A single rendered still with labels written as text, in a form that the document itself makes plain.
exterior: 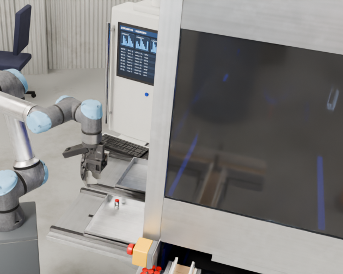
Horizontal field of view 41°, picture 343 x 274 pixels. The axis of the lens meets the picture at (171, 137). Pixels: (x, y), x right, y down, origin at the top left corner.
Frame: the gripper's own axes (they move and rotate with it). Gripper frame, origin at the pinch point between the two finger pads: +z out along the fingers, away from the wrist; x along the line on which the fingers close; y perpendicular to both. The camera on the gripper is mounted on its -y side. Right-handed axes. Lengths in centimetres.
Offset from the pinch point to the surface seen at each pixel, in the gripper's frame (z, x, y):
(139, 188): 21.3, 33.5, 11.6
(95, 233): 18.4, -6.0, 6.4
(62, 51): 88, 356, -192
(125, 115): 16, 92, -17
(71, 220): 21.6, 1.3, -7.3
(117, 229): 21.3, 2.6, 12.8
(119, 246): 19.8, -8.1, 17.6
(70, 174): 110, 148, -81
